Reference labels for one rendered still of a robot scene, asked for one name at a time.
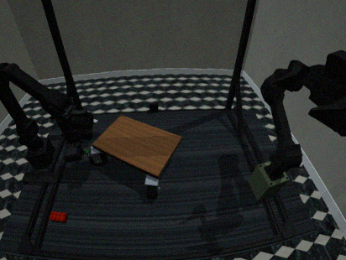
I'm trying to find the red toy brick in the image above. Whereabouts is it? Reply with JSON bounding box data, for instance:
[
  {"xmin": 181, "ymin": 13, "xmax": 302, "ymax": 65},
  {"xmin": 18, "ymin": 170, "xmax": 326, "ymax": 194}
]
[{"xmin": 50, "ymin": 211, "xmax": 68, "ymax": 223}]

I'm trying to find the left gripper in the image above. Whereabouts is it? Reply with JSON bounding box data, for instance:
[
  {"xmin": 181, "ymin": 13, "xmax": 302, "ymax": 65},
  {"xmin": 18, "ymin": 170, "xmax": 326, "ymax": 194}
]
[{"xmin": 275, "ymin": 60, "xmax": 346, "ymax": 137}]

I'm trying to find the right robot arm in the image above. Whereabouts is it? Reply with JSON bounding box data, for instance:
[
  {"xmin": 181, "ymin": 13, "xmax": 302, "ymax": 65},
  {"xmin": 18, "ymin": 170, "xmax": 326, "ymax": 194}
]
[{"xmin": 0, "ymin": 62, "xmax": 94, "ymax": 154}]

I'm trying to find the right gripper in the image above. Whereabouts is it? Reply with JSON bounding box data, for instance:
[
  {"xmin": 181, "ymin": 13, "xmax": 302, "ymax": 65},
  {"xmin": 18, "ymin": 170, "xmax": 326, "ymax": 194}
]
[{"xmin": 61, "ymin": 128, "xmax": 83, "ymax": 163}]

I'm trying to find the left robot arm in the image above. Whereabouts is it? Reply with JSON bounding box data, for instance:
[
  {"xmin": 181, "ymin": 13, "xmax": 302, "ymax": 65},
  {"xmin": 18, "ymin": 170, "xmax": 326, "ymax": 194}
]
[{"xmin": 260, "ymin": 50, "xmax": 346, "ymax": 181}]

